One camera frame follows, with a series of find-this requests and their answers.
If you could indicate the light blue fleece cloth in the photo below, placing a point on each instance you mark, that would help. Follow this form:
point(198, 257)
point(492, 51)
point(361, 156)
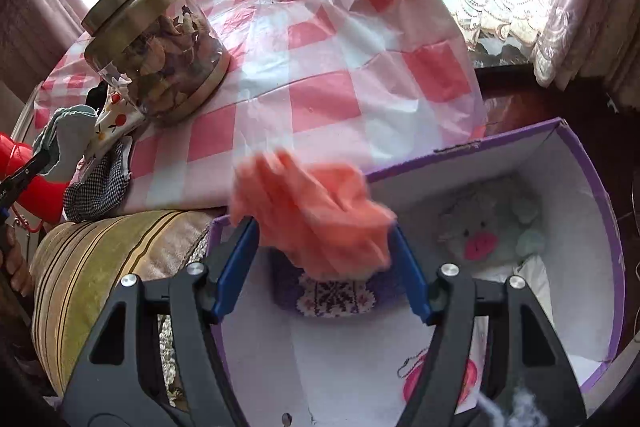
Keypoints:
point(67, 137)

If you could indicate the person's left hand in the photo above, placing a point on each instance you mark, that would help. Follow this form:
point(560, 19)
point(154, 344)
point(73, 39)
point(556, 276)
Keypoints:
point(19, 269)

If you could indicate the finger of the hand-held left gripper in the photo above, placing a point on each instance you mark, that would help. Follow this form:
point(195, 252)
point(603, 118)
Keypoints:
point(25, 172)

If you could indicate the salmon pink cloth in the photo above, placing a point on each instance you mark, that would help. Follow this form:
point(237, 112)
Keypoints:
point(310, 217)

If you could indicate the red plastic thermos jug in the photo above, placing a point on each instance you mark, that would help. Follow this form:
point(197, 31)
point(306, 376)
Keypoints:
point(40, 202)

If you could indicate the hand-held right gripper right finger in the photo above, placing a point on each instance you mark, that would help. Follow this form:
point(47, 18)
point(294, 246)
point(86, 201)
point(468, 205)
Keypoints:
point(412, 277)

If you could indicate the purple cardboard box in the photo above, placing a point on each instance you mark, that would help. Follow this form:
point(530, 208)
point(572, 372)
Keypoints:
point(350, 367)

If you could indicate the pink patterned hair scrunchie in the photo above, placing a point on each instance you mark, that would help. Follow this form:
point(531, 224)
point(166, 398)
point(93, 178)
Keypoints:
point(415, 384)

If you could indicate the black white checked cloth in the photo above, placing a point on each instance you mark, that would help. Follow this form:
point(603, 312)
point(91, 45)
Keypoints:
point(97, 189)

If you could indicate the white floral cloth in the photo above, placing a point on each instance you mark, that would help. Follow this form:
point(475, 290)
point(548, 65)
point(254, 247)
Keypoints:
point(117, 122)

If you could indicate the striped plush pillow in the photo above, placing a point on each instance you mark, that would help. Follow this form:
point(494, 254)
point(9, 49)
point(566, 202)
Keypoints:
point(100, 267)

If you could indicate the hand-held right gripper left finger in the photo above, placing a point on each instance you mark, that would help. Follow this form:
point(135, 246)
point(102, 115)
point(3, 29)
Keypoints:
point(235, 272)

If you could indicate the red checked plastic tablecloth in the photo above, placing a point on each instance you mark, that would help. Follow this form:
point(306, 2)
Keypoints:
point(325, 97)

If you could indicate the white green plush toy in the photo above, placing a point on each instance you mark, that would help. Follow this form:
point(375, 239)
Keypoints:
point(480, 227)

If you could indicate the beige patterned bedding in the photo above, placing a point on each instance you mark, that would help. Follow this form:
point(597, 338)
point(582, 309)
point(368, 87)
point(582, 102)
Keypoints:
point(170, 347)

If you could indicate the glass jar with metal lid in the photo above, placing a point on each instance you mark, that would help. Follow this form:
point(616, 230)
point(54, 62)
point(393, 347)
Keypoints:
point(165, 57)

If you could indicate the white fluff tuft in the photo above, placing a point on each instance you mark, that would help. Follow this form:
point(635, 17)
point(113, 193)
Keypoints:
point(520, 407)

